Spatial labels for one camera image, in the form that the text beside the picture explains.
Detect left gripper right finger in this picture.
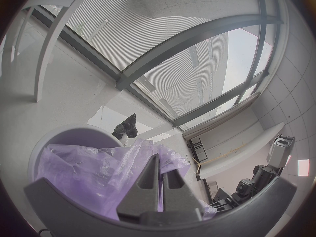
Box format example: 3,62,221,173
162,168,203,220

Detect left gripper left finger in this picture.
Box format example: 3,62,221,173
116,153,160,220

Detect purple plastic bag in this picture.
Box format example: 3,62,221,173
37,138,218,222

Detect clear printed wrapper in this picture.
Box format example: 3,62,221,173
118,134,129,148

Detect black plastic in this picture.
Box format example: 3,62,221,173
111,113,138,140

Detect white trash bin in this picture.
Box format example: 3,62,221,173
27,124,124,184

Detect black small table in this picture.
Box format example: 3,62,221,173
187,137,208,163

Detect brown chair white legs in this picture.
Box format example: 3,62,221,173
1,0,106,103

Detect window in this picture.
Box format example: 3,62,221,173
37,0,284,130

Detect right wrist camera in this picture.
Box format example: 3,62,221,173
233,178,255,200

